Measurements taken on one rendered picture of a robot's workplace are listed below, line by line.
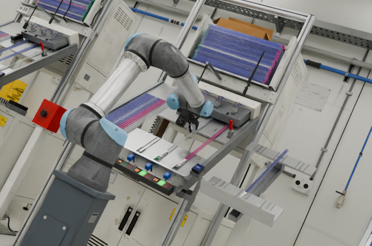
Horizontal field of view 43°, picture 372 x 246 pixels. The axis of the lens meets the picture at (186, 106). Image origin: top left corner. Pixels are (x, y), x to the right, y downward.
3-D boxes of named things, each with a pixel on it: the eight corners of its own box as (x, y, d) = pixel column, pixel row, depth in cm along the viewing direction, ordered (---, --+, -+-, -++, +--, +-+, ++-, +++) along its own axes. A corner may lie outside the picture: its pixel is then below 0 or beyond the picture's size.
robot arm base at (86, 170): (96, 191, 156) (110, 164, 157) (59, 171, 159) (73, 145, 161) (110, 194, 170) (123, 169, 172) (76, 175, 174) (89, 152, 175)
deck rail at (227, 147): (187, 190, 215) (187, 180, 212) (183, 189, 216) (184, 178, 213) (258, 126, 267) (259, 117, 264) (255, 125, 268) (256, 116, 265)
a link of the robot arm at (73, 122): (77, 139, 163) (165, 32, 185) (49, 125, 171) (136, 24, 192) (91, 157, 172) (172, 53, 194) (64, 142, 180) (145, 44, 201)
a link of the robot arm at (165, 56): (185, 40, 178) (218, 103, 218) (163, 34, 184) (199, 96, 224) (170, 64, 175) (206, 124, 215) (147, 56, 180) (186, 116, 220)
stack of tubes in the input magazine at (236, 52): (264, 84, 263) (284, 42, 267) (190, 59, 287) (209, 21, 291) (269, 92, 274) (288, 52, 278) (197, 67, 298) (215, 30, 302)
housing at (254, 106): (251, 129, 265) (254, 108, 258) (181, 101, 288) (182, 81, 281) (258, 124, 271) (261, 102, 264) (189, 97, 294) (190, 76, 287)
